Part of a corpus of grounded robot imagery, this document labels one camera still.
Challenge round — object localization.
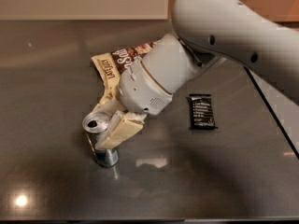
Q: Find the brown cream snack bag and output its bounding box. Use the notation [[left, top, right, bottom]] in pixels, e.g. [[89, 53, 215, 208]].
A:
[[92, 41, 157, 109]]

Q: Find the black snack bar wrapper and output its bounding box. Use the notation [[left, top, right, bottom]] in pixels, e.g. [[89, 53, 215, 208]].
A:
[[188, 94, 217, 130]]

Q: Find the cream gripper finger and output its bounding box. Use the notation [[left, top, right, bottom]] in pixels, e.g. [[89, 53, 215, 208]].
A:
[[95, 110, 147, 150], [93, 98, 125, 114]]

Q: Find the silver blue redbull can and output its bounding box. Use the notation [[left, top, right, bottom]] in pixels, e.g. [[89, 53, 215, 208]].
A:
[[82, 111, 119, 168]]

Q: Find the grey side table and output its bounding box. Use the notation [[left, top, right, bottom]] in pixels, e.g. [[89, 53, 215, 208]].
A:
[[245, 68, 299, 159]]

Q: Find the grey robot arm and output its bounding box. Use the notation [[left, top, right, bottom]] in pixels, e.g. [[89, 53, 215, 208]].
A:
[[93, 0, 299, 150]]

